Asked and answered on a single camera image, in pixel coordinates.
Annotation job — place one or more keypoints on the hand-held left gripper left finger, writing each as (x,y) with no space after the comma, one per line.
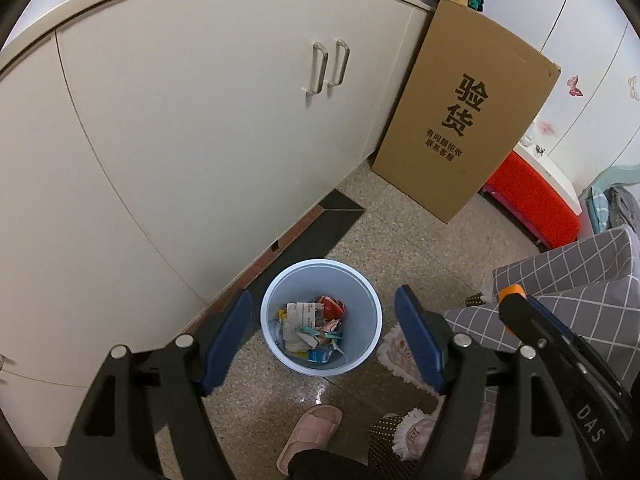
(227,340)

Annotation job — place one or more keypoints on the pink flower sticker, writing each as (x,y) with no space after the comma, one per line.
(547,127)

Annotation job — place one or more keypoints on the light blue waste bin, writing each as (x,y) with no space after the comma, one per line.
(280,285)

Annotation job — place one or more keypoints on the fluffy pink slipper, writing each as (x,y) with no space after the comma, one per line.
(400,352)
(415,435)

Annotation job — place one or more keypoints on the light blue headboard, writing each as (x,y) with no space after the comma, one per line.
(620,172)

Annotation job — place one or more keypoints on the blue white wrapper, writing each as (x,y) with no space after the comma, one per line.
(322,356)

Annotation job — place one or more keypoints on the red storage box white lid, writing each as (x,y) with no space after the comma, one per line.
(535,200)

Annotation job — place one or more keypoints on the crumpled printed paper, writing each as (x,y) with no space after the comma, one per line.
(302,317)

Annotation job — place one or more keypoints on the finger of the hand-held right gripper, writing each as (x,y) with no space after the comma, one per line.
(512,310)

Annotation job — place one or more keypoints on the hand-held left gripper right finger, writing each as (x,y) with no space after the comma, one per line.
(417,335)

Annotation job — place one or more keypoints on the red brown paper bag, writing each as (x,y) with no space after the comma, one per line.
(332,306)

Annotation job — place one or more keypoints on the pale butterfly sticker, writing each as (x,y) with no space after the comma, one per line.
(634,87)

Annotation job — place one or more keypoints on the pink butterfly sticker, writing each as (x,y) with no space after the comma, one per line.
(574,85)

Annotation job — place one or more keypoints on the person's black trouser leg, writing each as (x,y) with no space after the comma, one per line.
(320,466)

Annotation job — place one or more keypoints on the white wardrobe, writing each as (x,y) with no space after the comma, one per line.
(575,25)

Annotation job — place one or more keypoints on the pile of clothes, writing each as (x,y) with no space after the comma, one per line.
(607,207)

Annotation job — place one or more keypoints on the white floor cabinet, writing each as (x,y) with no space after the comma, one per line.
(175,160)

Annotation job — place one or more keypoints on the large brown cardboard box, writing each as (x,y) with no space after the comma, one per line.
(500,60)

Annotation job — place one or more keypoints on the grey checked blanket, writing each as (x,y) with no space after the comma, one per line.
(565,280)

